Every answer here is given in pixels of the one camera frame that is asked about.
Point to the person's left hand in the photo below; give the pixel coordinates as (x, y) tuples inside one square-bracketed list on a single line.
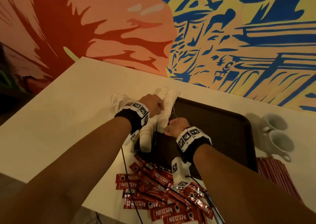
[(153, 104)]

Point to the person's right hand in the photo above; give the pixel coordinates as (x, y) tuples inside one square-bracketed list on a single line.
[(176, 127)]

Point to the row of tea bags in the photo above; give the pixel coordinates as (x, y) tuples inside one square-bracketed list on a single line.
[(160, 112)]

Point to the pile of white tea bags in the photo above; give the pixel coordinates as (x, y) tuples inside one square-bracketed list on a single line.
[(118, 101)]

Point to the dark brown tray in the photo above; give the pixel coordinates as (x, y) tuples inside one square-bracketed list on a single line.
[(222, 127)]

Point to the pile of red Nescafe sachets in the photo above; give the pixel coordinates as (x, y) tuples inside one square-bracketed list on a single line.
[(158, 194)]

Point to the bundle of red stir sticks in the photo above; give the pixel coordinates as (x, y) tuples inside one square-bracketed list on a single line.
[(279, 174)]

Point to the person's left forearm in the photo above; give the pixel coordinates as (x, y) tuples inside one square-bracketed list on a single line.
[(64, 172)]

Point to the person's right forearm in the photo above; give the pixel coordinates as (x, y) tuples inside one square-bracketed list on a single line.
[(247, 186)]

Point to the black right wristband with markers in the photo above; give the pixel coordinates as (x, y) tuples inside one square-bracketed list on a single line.
[(192, 142)]

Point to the black wristband with markers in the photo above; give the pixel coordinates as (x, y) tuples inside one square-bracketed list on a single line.
[(132, 116), (192, 142)]

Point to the black left wristband with markers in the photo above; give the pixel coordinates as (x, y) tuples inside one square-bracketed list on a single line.
[(132, 116)]

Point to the small white cup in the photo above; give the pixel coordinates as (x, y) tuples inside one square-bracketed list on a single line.
[(275, 122), (280, 143)]

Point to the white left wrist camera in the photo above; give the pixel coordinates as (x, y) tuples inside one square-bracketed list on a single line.
[(133, 138)]

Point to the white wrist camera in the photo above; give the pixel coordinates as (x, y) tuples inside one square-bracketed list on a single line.
[(180, 169), (133, 138)]

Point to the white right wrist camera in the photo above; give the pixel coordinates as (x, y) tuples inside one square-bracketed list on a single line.
[(180, 169)]

